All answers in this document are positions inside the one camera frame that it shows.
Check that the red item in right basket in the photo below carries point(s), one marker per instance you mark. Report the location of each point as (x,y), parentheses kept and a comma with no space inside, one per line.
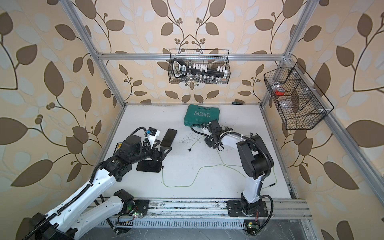
(278,90)

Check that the aluminium frame post left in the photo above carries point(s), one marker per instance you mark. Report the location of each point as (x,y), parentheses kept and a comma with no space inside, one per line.
(69,9)

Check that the black wire basket wall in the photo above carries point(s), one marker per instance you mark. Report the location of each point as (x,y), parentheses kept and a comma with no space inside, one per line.
(304,104)
(214,58)

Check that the aluminium frame post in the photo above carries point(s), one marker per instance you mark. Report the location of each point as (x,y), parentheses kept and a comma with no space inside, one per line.
(69,9)
(280,60)

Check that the socket wrench set in basket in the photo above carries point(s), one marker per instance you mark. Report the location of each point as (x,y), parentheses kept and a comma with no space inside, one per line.
(181,69)

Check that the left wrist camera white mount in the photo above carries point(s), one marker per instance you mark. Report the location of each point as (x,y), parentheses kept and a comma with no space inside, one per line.
(152,135)

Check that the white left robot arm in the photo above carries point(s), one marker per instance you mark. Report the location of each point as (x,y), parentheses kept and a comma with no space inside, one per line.
(70,220)

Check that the black yellow battery pack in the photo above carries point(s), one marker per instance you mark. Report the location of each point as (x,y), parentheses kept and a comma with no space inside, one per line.
(117,151)

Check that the blue-edged black smartphone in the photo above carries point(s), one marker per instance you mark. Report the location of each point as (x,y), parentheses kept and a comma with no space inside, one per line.
(169,138)

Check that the green plastic tool case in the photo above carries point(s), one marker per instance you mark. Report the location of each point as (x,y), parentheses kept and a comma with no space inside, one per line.
(200,115)

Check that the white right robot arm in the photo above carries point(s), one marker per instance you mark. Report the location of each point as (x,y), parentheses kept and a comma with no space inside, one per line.
(255,159)

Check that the black wire basket back wall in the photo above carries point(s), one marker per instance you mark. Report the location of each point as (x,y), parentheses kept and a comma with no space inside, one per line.
(214,58)

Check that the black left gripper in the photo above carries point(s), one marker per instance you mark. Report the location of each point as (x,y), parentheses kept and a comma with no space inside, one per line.
(160,156)

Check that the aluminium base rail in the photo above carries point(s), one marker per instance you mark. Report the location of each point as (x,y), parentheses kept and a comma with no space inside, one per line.
(193,213)

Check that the aluminium frame post right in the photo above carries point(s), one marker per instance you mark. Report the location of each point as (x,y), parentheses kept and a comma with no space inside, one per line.
(280,60)

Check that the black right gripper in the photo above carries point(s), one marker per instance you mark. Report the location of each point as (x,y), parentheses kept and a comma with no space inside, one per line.
(208,142)

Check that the black wire basket right wall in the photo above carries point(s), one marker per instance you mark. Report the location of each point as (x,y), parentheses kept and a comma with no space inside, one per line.
(304,104)

